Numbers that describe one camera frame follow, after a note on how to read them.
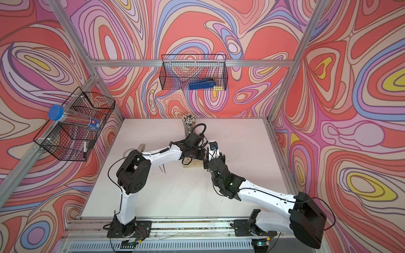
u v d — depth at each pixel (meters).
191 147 0.75
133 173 0.52
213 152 0.62
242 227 0.73
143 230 0.72
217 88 0.84
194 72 0.94
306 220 0.40
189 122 0.95
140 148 1.01
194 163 0.91
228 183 0.60
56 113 0.62
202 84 0.91
